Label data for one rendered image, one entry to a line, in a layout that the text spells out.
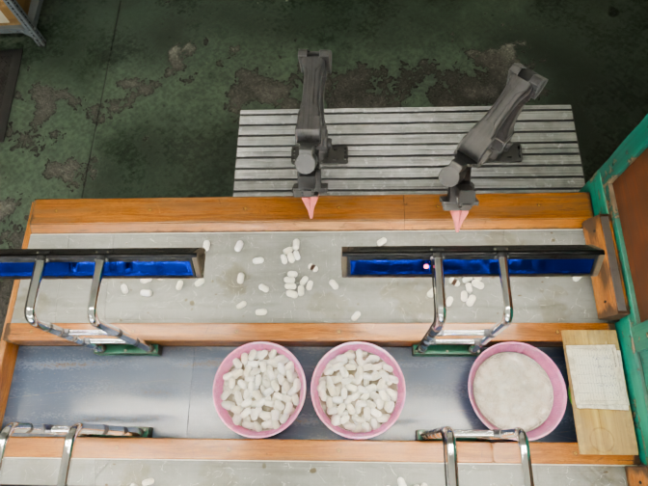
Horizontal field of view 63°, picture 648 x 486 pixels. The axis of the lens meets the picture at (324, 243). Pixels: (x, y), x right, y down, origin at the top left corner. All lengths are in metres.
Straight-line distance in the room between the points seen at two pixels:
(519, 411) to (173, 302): 1.06
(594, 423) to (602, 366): 0.16
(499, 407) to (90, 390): 1.21
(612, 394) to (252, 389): 1.00
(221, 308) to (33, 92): 2.04
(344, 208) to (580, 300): 0.76
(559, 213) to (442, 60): 1.46
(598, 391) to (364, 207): 0.85
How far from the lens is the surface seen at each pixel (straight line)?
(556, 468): 1.67
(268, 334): 1.60
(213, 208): 1.77
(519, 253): 1.34
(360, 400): 1.58
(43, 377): 1.91
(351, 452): 1.55
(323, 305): 1.63
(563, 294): 1.76
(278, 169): 1.92
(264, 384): 1.61
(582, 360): 1.68
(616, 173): 1.75
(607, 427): 1.69
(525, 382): 1.67
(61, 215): 1.95
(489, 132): 1.53
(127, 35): 3.40
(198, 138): 2.85
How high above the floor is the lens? 2.32
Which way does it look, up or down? 69 degrees down
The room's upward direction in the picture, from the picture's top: 8 degrees counter-clockwise
